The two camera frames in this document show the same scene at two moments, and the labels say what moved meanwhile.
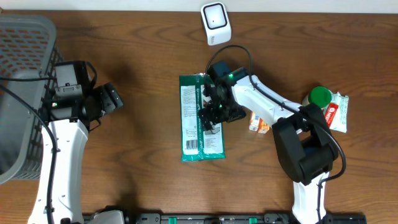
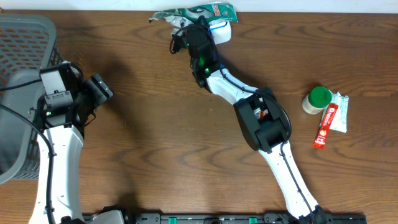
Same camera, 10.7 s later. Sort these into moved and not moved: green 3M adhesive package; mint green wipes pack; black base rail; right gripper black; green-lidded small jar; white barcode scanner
Moved: right gripper black; green 3M adhesive package
Not moved: white barcode scanner; mint green wipes pack; green-lidded small jar; black base rail
